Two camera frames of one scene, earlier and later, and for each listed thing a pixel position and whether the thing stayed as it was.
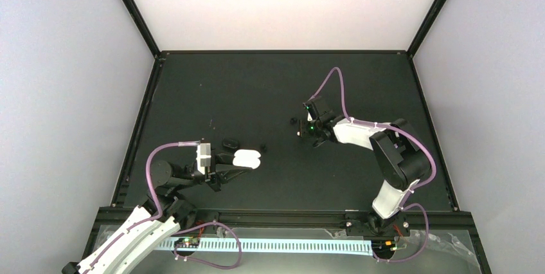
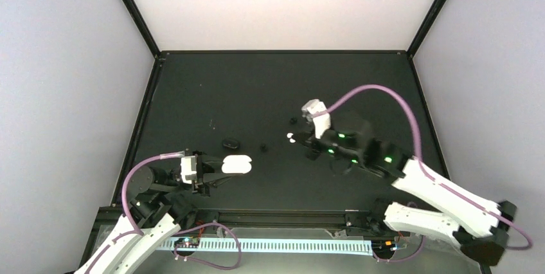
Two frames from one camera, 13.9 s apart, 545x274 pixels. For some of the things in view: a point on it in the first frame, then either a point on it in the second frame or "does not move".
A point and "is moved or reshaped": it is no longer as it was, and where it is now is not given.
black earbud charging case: x=231 y=143 does not move
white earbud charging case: x=247 y=157 is moved or reshaped
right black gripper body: x=312 y=130 -> x=311 y=154
